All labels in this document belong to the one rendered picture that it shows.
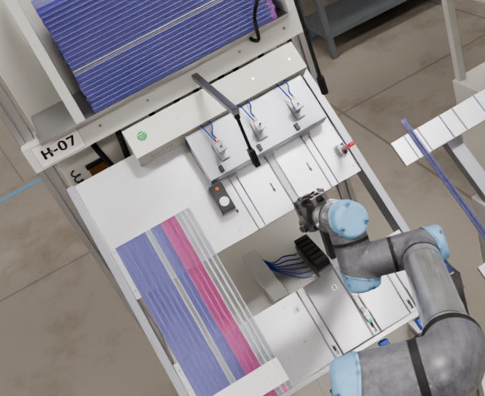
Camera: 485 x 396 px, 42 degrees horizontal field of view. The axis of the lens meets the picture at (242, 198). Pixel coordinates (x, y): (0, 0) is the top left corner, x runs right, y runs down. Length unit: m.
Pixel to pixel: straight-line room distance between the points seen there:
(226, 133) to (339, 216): 0.45
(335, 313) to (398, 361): 0.66
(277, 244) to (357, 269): 0.84
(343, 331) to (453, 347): 0.66
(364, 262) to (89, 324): 2.16
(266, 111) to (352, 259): 0.50
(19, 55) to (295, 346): 0.99
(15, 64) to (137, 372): 1.62
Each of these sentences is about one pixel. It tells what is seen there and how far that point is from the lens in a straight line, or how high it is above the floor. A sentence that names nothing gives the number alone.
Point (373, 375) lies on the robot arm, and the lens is 0.97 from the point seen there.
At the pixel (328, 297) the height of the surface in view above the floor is 0.82.
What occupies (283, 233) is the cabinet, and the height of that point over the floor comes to 0.62.
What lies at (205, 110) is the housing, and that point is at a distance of 1.60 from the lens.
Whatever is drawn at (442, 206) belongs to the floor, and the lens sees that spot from 3.05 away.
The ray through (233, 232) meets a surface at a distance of 1.61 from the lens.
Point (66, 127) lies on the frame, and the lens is 1.57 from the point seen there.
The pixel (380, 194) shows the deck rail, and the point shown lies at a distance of 1.67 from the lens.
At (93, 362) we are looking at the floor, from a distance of 3.09.
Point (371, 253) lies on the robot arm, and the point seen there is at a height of 1.07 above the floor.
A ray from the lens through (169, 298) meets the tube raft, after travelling 1.59.
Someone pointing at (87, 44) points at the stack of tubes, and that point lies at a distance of 1.52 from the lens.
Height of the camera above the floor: 1.96
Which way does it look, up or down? 34 degrees down
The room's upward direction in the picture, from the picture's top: 24 degrees counter-clockwise
